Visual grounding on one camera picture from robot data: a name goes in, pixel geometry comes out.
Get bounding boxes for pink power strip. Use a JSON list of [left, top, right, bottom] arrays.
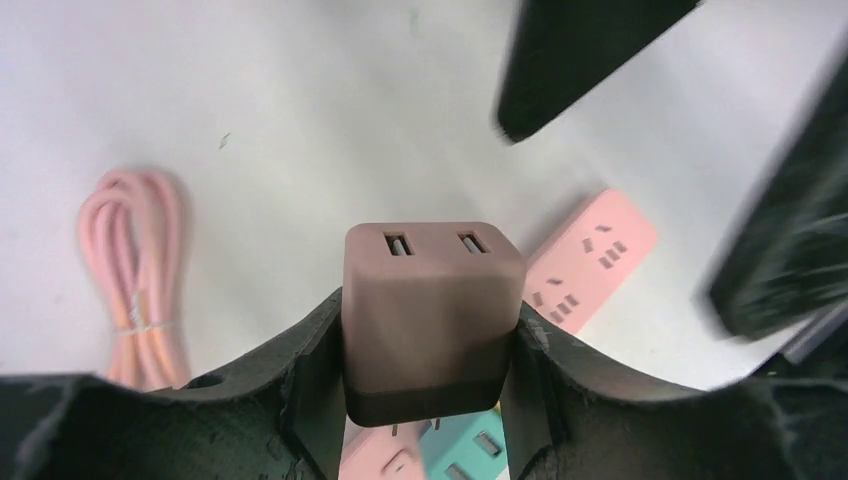
[[339, 189, 657, 479]]

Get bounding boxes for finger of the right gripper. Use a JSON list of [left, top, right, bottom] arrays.
[[495, 0, 698, 143], [705, 44, 847, 340]]

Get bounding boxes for pink plug adapter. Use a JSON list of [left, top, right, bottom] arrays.
[[340, 222, 527, 427]]

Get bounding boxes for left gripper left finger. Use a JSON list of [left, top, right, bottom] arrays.
[[1, 291, 346, 479]]

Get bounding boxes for pink power strip cable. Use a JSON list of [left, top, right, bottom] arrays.
[[76, 168, 193, 392]]

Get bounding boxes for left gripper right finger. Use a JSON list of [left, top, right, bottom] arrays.
[[501, 306, 847, 479]]

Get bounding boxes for teal adapter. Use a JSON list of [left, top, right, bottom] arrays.
[[419, 409, 508, 479]]

